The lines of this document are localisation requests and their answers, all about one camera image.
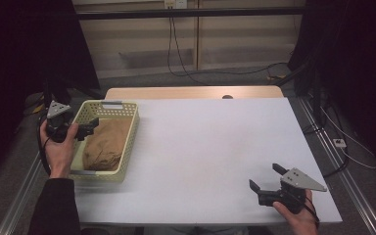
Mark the person's left hand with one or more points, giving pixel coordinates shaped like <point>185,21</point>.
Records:
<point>58,156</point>

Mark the white table cover sheet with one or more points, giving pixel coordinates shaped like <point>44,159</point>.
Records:
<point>225,156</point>

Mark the metal floor rail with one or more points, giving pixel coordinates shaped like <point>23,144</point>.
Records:
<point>342,176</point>
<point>19,196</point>

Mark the brown pants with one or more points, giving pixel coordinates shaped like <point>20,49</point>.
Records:
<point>106,143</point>

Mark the wooden table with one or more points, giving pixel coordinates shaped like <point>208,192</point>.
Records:
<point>192,92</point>

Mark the black stand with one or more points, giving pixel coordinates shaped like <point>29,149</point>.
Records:
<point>57,91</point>

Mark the pale yellow plastic basket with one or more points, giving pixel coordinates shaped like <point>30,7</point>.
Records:
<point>127,130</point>

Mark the black horizontal bar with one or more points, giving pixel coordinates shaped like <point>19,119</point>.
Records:
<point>189,13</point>

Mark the black curtain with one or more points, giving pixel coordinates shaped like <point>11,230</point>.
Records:
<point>29,49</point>
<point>349,65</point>

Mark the person's right hand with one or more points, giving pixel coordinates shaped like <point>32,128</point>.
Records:
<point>298,222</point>

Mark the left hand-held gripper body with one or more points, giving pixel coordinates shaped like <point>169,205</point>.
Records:
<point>58,125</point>

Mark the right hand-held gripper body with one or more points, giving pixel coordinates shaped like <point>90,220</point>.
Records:
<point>293,192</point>

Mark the white power adapter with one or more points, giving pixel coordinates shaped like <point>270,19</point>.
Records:
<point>339,142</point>

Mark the white wall socket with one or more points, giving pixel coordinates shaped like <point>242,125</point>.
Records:
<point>175,3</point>

